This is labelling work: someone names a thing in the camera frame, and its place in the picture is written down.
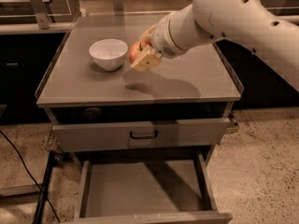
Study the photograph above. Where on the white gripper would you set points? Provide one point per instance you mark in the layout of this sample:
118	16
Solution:
163	37

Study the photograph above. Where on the red apple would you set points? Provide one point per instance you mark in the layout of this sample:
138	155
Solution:
136	49

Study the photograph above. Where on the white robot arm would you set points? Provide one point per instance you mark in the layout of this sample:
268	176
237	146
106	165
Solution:
245	22

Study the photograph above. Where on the grey drawer cabinet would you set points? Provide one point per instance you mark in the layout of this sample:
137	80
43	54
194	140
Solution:
197	85

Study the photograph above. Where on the grey top drawer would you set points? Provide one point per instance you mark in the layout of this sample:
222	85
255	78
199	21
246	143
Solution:
143	134

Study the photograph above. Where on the open grey middle drawer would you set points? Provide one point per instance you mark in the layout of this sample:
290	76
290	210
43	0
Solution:
147	192

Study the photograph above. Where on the white ceramic bowl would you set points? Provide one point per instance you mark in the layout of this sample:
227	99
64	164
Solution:
109	54

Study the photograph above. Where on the clear acrylic barrier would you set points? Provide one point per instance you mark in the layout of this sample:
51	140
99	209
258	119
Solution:
21	11

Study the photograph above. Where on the black low cabinets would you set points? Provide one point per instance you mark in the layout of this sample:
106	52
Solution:
26	59

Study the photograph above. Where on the black drawer handle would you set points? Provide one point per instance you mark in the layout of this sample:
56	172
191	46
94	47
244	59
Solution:
143	137

